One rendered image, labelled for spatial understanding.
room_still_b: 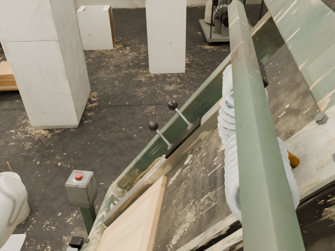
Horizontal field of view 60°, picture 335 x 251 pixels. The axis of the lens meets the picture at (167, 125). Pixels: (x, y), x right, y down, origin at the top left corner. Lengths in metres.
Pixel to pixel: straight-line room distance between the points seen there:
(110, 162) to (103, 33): 3.33
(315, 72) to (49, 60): 3.00
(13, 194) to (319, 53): 0.65
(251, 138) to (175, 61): 4.58
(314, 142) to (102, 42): 5.68
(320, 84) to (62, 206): 2.55
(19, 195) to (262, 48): 0.87
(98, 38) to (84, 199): 4.58
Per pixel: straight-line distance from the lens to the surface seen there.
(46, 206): 2.88
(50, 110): 3.63
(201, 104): 1.20
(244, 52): 0.31
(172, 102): 1.00
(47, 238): 2.66
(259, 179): 0.16
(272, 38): 1.10
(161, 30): 4.58
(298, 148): 0.42
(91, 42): 6.01
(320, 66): 0.52
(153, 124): 1.06
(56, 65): 3.33
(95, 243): 1.41
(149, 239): 0.92
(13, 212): 0.72
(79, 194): 1.66
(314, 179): 0.37
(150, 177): 1.15
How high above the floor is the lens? 2.05
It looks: 35 degrees down
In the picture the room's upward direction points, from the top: 1 degrees counter-clockwise
